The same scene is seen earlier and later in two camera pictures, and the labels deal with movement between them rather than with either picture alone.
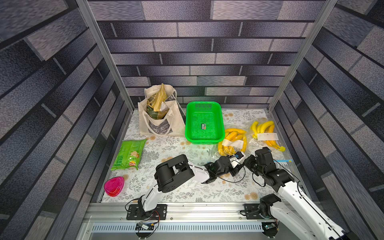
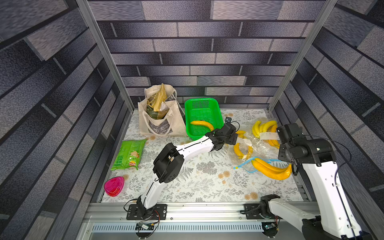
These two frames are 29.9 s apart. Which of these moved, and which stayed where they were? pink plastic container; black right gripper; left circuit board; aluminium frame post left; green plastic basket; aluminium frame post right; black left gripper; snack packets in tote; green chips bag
Moved: black right gripper; black left gripper
Stayed: green chips bag; pink plastic container; green plastic basket; aluminium frame post left; aluminium frame post right; left circuit board; snack packets in tote
